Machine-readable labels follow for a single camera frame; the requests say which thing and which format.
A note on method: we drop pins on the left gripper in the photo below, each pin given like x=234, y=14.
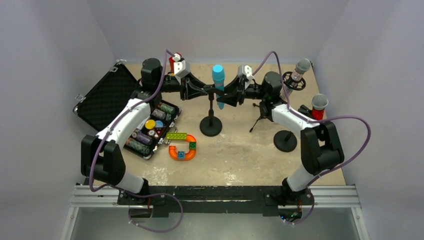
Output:
x=185, y=88

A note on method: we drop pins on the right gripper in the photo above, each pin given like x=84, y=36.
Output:
x=241, y=91

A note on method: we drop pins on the blue toy microphone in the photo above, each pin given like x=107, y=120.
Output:
x=218, y=76

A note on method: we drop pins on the black tripod shock-mount stand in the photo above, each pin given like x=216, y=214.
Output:
x=273, y=93

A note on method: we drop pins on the black mic stand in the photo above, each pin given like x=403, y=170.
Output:
x=285, y=140
x=210, y=125

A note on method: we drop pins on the silver glitter microphone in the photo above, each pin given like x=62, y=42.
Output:
x=296, y=74

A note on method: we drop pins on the red glitter microphone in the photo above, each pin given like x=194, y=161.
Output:
x=319, y=103

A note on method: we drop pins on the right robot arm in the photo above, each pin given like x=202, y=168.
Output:
x=320, y=147

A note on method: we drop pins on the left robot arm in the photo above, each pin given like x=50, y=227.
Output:
x=101, y=155

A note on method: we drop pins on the red toy block car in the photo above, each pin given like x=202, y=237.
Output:
x=176, y=57

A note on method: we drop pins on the green toy brick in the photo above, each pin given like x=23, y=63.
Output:
x=176, y=136

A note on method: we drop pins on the black poker chip case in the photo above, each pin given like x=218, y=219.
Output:
x=103, y=103

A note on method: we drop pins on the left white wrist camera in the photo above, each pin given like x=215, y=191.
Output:
x=181, y=69

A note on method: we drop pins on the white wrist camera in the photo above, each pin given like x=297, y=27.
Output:
x=245, y=71
x=181, y=69

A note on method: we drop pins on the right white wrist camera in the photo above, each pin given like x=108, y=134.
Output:
x=245, y=71

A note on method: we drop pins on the black base frame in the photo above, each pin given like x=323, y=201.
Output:
x=267, y=200

